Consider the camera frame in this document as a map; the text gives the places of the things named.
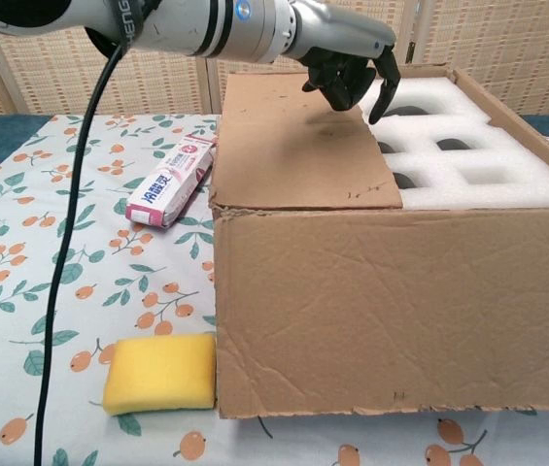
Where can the large cardboard box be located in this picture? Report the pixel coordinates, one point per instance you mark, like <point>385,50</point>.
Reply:
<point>376,315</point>

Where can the floral print tablecloth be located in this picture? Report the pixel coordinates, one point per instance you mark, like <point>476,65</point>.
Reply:
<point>2,291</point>

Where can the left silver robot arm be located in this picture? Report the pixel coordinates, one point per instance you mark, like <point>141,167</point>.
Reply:
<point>181,24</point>

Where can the left black-silver robot hand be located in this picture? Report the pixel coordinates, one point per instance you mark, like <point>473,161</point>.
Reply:
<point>337,34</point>

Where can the white foam insert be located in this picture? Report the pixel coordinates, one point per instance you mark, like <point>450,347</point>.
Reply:
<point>429,160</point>

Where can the yellow sponge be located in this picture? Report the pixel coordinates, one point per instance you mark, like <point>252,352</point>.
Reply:
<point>160,374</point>

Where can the pink-white toothpaste box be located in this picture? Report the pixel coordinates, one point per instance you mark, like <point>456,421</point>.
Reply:
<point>169,184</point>

